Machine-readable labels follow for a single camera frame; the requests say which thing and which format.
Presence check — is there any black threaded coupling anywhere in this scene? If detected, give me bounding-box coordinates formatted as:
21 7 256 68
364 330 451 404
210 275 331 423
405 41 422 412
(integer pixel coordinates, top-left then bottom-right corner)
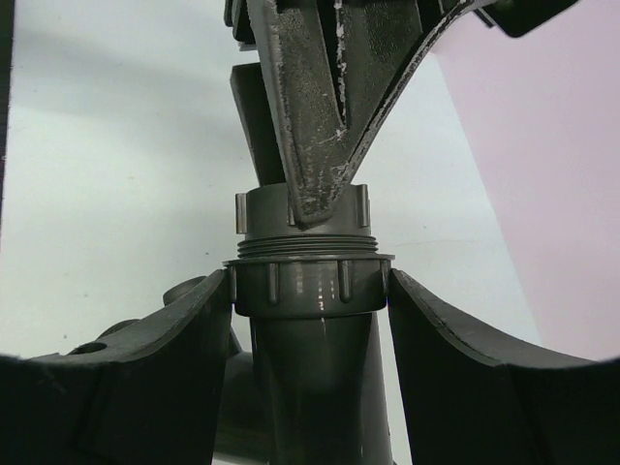
235 183 378 260

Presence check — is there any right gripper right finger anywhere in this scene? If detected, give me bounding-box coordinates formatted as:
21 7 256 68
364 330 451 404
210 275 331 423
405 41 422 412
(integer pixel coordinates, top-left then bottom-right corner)
388 269 619 464

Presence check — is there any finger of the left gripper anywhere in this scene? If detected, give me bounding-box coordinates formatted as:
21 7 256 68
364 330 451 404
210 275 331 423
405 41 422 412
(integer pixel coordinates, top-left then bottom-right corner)
230 63 286 186
247 1 484 226

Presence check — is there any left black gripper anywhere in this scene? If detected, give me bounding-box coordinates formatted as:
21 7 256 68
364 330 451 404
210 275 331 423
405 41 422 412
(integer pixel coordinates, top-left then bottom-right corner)
224 0 576 48

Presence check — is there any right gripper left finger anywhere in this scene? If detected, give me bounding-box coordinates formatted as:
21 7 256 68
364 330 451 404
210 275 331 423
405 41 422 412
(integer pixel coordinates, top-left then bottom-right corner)
1 270 231 464

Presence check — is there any black pipe tee fitting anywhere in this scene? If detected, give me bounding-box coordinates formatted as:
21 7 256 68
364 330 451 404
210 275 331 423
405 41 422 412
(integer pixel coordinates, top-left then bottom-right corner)
91 256 401 465

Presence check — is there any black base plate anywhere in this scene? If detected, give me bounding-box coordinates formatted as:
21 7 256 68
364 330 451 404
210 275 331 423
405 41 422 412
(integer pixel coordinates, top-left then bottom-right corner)
0 0 16 188

